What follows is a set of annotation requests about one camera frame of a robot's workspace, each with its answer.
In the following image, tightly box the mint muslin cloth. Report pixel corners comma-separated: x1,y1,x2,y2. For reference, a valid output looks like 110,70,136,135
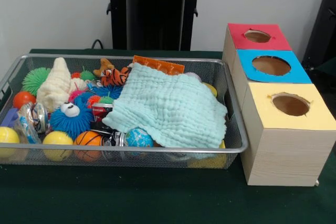
101,62,228,149

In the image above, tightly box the silver mesh bin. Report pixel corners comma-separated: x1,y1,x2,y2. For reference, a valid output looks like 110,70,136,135
0,53,249,169

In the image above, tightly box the wooden three-hole box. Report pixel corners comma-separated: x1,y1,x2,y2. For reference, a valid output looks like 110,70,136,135
222,23,336,187

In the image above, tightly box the black chair back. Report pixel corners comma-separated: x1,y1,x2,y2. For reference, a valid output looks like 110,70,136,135
301,0,336,70

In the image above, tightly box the orange plastic tray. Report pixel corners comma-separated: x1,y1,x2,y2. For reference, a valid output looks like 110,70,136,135
132,55,186,77

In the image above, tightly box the tiger plush toy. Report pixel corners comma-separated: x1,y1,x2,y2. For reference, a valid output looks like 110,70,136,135
101,67,131,88

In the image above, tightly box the globe print ball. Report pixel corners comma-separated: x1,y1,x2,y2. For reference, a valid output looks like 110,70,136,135
123,127,154,156

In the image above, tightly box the cream muslin cloth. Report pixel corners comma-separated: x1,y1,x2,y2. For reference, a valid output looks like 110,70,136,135
36,57,87,113

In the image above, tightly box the blue spiky toy with eyes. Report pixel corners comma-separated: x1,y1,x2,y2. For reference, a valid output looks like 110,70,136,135
49,98,94,140

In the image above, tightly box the small basketball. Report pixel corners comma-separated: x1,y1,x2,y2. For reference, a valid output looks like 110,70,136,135
73,131,103,162

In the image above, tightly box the large green spiky ball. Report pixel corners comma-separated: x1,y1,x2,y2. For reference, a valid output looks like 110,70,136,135
22,67,52,96

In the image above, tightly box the dark green tablecloth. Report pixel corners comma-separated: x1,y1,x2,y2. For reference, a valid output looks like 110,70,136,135
0,48,336,224

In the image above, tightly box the yellow ball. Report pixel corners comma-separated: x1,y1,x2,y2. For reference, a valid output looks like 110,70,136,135
42,131,74,162
0,126,20,159

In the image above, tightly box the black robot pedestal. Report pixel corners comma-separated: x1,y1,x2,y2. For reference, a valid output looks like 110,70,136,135
101,0,212,51

